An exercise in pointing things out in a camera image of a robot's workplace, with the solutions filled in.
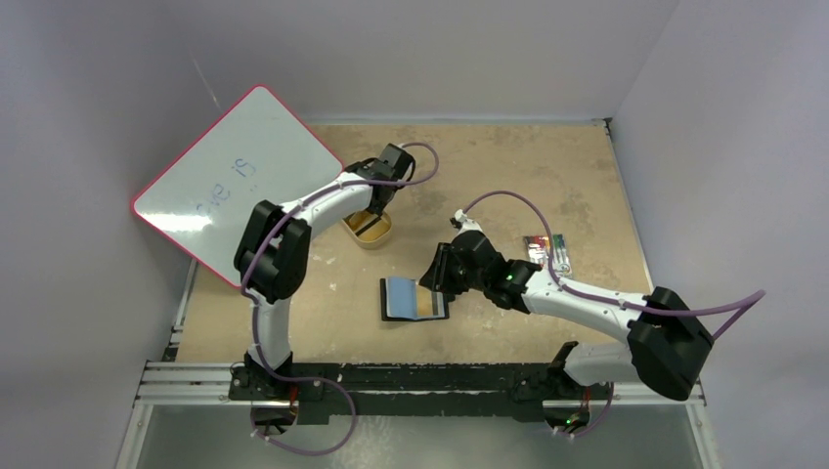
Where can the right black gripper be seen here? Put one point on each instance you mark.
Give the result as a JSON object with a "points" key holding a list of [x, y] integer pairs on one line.
{"points": [[447, 271]]}

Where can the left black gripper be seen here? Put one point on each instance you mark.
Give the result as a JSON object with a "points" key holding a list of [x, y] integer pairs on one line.
{"points": [[377, 210]]}

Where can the gold credit card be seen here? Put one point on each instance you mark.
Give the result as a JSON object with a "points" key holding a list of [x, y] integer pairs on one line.
{"points": [[367, 225], [430, 305]]}

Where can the black card holder wallet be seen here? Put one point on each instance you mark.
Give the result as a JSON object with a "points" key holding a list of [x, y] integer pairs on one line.
{"points": [[397, 299]]}

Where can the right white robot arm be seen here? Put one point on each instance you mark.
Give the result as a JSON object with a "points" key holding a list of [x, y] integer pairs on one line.
{"points": [[656, 340]]}

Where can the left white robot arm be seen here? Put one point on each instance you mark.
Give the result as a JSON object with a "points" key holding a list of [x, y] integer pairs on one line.
{"points": [[272, 256]]}

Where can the beige oval card tray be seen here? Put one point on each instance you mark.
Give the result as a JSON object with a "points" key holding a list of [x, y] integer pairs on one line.
{"points": [[373, 238]]}

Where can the pack of coloured markers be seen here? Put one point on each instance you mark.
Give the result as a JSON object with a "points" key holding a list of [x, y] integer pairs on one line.
{"points": [[544, 251]]}

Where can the white board with pink rim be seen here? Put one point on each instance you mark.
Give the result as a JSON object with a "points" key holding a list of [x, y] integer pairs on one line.
{"points": [[257, 150]]}

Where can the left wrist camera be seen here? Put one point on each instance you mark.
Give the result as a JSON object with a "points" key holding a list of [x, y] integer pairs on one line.
{"points": [[397, 156]]}

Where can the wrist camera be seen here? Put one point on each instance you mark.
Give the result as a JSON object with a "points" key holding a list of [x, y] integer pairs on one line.
{"points": [[397, 156], [462, 223]]}

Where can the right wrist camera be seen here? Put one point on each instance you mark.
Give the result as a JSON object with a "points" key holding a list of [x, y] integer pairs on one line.
{"points": [[462, 223]]}

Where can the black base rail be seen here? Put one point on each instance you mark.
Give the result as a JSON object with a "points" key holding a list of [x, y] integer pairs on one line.
{"points": [[522, 391]]}

